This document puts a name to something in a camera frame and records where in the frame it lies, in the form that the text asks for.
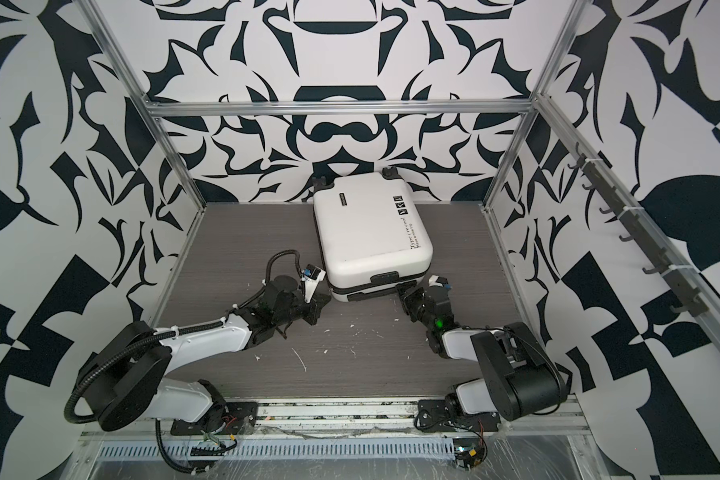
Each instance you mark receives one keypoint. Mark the white slotted cable duct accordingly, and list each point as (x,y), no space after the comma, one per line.
(437,448)

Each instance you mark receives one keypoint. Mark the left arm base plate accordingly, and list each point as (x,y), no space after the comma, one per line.
(232,419)

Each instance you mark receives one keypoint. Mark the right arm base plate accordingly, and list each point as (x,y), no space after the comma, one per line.
(440,416)

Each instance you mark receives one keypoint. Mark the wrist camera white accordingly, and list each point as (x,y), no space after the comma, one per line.
(439,282)
(311,277)

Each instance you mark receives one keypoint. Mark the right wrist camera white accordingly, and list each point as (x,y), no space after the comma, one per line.
(439,282)

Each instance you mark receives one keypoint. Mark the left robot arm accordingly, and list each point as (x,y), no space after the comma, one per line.
(128,380)

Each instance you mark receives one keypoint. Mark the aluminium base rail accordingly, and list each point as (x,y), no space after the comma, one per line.
(317,418)

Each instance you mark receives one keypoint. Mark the black suitcase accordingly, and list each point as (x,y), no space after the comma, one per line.
(372,237)

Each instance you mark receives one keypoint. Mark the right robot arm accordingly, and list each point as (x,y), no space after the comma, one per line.
(517,377)

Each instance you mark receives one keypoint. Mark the aluminium cage frame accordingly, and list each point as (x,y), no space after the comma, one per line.
(539,104)

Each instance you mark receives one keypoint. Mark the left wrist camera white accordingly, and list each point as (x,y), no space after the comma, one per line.
(311,277)

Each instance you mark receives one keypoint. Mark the wall hook rack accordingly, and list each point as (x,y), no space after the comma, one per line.
(643,232)

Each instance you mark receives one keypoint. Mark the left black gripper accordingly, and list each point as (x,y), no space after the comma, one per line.
(316,306)

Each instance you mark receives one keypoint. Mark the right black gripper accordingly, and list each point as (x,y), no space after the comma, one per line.
(411,296)

